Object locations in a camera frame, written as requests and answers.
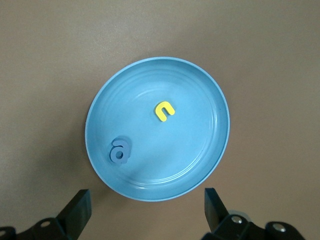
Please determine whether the yellow foam lowercase u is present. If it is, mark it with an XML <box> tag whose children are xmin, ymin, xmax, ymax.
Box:
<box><xmin>154</xmin><ymin>100</ymin><xmax>176</xmax><ymax>123</ymax></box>

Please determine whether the blue foam lowercase a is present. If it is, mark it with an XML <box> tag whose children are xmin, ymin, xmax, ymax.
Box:
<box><xmin>108</xmin><ymin>136</ymin><xmax>132</xmax><ymax>165</ymax></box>

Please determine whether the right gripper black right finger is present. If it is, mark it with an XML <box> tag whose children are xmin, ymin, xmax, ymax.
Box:
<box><xmin>202</xmin><ymin>187</ymin><xmax>305</xmax><ymax>240</ymax></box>

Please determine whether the blue round plate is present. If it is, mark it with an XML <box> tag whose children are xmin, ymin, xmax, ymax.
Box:
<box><xmin>84</xmin><ymin>56</ymin><xmax>231</xmax><ymax>202</ymax></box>

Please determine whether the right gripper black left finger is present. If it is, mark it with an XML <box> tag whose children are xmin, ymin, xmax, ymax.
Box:
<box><xmin>0</xmin><ymin>189</ymin><xmax>92</xmax><ymax>240</ymax></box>

